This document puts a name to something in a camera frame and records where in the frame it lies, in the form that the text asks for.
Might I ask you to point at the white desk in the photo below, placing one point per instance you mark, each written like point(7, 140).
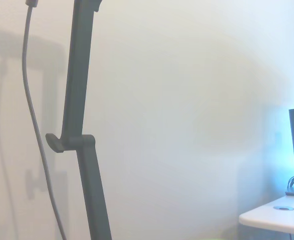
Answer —
point(274, 221)

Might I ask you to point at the dark camera stand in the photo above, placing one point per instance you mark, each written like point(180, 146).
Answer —
point(79, 75)

